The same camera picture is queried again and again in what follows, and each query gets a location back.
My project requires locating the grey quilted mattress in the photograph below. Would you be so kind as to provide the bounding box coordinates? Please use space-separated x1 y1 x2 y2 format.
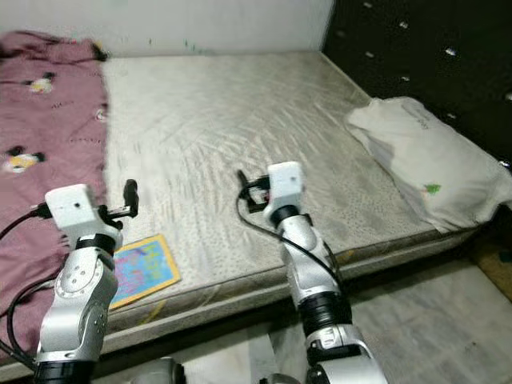
0 50 512 377

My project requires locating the purple cartoon print blanket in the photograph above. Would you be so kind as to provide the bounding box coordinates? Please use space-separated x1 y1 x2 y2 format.
0 30 111 357

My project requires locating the silver robot left leg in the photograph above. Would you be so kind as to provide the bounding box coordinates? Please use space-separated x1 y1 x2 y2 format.
132 358 185 384

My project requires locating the white pillow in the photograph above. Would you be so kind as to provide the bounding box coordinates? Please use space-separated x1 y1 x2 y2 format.
346 96 512 234

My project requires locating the black tufted headboard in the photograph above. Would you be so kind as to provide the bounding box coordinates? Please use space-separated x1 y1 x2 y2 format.
320 0 512 169

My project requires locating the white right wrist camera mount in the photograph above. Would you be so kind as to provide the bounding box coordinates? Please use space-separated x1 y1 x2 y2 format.
268 162 305 210

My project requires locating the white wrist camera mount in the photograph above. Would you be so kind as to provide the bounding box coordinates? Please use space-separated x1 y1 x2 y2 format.
44 184 117 245
268 162 305 210

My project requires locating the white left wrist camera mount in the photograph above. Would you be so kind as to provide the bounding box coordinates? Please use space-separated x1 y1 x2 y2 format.
44 184 117 245

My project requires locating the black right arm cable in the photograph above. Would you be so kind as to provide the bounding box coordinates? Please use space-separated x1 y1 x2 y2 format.
236 200 343 293

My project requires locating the long black left arm cable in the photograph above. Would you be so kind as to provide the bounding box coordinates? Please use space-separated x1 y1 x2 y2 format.
0 206 50 370

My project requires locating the short black left arm cable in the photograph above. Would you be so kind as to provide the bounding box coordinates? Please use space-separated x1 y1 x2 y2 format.
6 274 63 365

